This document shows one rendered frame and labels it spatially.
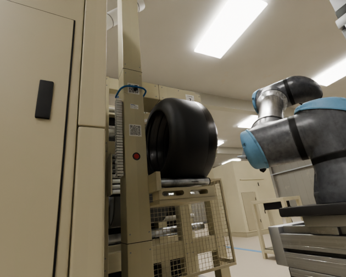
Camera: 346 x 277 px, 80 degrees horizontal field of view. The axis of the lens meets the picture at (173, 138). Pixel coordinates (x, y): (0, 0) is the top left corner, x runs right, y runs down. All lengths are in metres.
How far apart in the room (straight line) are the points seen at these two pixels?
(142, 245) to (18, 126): 0.89
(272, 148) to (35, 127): 0.50
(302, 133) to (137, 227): 0.87
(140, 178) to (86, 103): 0.80
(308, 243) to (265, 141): 0.24
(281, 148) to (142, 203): 0.80
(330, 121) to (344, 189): 0.14
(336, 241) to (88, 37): 0.67
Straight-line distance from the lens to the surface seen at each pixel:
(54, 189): 0.38
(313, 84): 1.00
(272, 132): 0.57
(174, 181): 1.16
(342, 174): 0.54
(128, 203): 1.14
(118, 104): 1.31
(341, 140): 0.55
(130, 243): 1.14
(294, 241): 0.61
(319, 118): 0.57
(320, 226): 0.57
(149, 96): 1.74
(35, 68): 0.47
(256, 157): 0.58
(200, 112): 1.27
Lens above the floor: 0.73
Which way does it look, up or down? 20 degrees up
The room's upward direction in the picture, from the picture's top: 6 degrees counter-clockwise
